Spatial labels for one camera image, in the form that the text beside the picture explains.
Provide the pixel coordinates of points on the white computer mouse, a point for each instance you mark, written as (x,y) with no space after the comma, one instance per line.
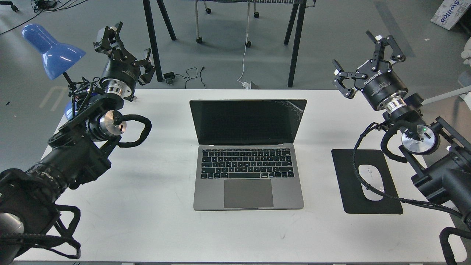
(372,176)

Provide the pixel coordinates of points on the white cardboard box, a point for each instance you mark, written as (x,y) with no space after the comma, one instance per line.
(450,12)

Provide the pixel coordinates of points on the white chair leg right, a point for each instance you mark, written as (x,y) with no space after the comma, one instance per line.
(463,80)

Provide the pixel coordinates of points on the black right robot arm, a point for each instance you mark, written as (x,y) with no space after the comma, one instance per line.
(438,153)

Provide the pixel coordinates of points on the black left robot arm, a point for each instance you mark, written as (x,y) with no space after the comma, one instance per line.
(30,217)

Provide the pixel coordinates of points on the black mouse pad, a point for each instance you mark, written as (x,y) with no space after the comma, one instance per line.
(351,189)

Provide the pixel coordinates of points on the grey laptop computer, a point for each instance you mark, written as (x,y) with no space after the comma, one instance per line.
(246,157)

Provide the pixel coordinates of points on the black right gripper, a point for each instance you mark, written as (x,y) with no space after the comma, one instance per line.
(381,86)

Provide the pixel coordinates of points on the blue desk lamp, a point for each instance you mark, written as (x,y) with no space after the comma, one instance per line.
(57,57)

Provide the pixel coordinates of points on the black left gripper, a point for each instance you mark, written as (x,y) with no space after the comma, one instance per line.
(122,72)

